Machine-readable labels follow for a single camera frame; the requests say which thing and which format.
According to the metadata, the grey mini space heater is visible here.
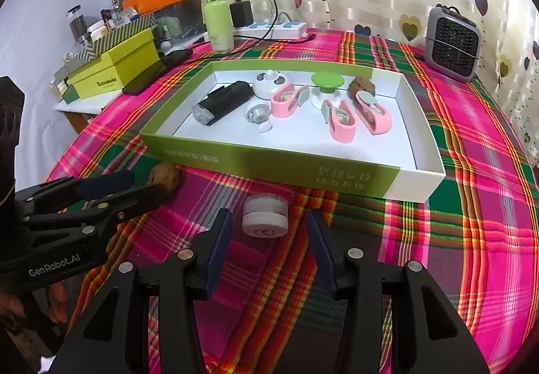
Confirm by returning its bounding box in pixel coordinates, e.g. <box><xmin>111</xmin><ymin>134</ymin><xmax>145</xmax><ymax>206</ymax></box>
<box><xmin>425</xmin><ymin>4</ymin><xmax>482</xmax><ymax>83</ymax></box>

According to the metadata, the green white cardboard tray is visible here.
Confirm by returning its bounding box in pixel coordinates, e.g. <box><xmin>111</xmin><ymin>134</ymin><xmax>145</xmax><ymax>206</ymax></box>
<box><xmin>141</xmin><ymin>59</ymin><xmax>446</xmax><ymax>203</ymax></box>

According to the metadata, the green-top white suction holder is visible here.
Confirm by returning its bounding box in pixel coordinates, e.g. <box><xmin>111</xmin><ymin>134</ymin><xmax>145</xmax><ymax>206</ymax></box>
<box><xmin>311</xmin><ymin>72</ymin><xmax>344</xmax><ymax>110</ymax></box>

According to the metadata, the orange-lidded clear storage bin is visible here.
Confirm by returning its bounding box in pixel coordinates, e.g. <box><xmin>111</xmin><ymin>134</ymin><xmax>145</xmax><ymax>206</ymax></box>
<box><xmin>122</xmin><ymin>0</ymin><xmax>205</xmax><ymax>44</ymax></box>

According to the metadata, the black bike light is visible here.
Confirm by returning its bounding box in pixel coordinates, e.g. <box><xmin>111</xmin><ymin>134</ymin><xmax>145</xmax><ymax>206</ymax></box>
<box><xmin>192</xmin><ymin>81</ymin><xmax>254</xmax><ymax>126</ymax></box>

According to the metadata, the dark glass jar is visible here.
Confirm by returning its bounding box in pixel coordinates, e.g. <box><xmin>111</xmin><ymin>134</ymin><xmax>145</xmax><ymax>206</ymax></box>
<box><xmin>67</xmin><ymin>5</ymin><xmax>88</xmax><ymax>44</ymax></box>

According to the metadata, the brown walnut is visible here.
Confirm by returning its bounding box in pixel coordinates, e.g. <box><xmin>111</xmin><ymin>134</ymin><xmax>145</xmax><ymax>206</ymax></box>
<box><xmin>147</xmin><ymin>162</ymin><xmax>184</xmax><ymax>200</ymax></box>
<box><xmin>347</xmin><ymin>76</ymin><xmax>376</xmax><ymax>99</ymax></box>

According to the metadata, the black charging cable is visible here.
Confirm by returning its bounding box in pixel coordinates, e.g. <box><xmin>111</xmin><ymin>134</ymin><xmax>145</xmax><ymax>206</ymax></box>
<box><xmin>184</xmin><ymin>0</ymin><xmax>317</xmax><ymax>63</ymax></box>

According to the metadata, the white round ribbed cap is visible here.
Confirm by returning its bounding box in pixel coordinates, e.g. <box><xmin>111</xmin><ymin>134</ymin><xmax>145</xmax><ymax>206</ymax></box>
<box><xmin>242</xmin><ymin>194</ymin><xmax>289</xmax><ymax>239</ymax></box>

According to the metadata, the light green lotion bottle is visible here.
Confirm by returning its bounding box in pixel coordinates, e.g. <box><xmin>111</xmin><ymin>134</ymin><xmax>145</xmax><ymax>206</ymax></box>
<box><xmin>203</xmin><ymin>0</ymin><xmax>234</xmax><ymax>54</ymax></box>

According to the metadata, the left hand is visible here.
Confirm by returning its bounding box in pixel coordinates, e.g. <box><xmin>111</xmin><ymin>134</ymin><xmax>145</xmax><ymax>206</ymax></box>
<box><xmin>1</xmin><ymin>276</ymin><xmax>68</xmax><ymax>341</ymax></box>

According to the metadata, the white blue power strip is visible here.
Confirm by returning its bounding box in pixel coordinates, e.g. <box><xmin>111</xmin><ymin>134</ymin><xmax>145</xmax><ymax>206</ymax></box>
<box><xmin>233</xmin><ymin>22</ymin><xmax>308</xmax><ymax>40</ymax></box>

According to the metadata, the lime green shoe box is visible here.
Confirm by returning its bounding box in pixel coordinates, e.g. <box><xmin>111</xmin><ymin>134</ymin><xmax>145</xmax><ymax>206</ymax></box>
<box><xmin>62</xmin><ymin>28</ymin><xmax>159</xmax><ymax>104</ymax></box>

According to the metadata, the white panda-face gadget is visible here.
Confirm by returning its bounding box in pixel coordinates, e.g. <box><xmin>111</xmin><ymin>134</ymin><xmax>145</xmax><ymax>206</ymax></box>
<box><xmin>252</xmin><ymin>69</ymin><xmax>288</xmax><ymax>100</ymax></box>

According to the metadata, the black smartphone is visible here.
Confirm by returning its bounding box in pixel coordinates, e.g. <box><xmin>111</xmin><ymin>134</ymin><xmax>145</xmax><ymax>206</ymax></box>
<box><xmin>122</xmin><ymin>49</ymin><xmax>193</xmax><ymax>96</ymax></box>

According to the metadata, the pink silicone clip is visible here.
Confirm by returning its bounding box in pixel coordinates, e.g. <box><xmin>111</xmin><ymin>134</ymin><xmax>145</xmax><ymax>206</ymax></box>
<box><xmin>321</xmin><ymin>99</ymin><xmax>357</xmax><ymax>144</ymax></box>
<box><xmin>354</xmin><ymin>90</ymin><xmax>392</xmax><ymax>135</ymax></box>
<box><xmin>271</xmin><ymin>83</ymin><xmax>310</xmax><ymax>119</ymax></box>

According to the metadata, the black power adapter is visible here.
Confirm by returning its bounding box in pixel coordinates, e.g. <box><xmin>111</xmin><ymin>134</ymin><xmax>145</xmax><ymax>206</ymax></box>
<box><xmin>229</xmin><ymin>0</ymin><xmax>254</xmax><ymax>28</ymax></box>

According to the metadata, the pink green plaid tablecloth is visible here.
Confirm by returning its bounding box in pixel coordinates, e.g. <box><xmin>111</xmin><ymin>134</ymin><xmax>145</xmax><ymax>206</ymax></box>
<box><xmin>51</xmin><ymin>31</ymin><xmax>538</xmax><ymax>373</ymax></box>

